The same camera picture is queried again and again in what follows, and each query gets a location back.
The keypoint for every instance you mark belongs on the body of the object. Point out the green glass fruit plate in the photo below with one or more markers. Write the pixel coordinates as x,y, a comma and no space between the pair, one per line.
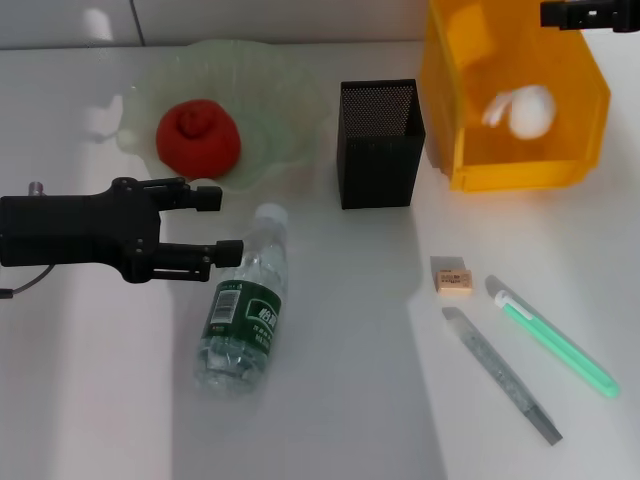
280,100

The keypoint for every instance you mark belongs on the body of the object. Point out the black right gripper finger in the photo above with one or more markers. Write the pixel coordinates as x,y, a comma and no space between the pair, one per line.
575,14

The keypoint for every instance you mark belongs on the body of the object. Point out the clear green-label water bottle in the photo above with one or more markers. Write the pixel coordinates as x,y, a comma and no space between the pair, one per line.
245,310

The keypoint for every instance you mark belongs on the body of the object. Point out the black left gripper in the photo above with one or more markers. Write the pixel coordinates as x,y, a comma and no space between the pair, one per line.
75,230

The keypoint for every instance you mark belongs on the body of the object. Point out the grey utility knife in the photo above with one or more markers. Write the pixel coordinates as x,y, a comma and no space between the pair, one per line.
500,375

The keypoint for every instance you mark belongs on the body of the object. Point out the peach sleeved eraser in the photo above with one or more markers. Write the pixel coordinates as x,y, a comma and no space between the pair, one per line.
454,284

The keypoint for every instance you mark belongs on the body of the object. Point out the red-orange fruit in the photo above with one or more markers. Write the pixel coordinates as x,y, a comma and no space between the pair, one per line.
200,140

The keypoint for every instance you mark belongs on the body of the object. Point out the white paper ball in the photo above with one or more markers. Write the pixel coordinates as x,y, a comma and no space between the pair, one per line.
530,112

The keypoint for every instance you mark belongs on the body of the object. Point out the yellow plastic bin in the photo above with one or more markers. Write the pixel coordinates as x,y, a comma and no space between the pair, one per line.
525,160

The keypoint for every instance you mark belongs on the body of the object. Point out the black mesh pen holder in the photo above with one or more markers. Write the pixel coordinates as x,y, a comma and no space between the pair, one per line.
380,170

